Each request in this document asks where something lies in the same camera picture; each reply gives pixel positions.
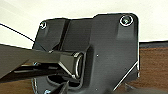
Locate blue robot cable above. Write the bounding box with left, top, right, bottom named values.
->
left=0, top=23, right=36, bottom=44

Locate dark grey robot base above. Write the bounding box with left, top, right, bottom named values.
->
left=30, top=12, right=140, bottom=93

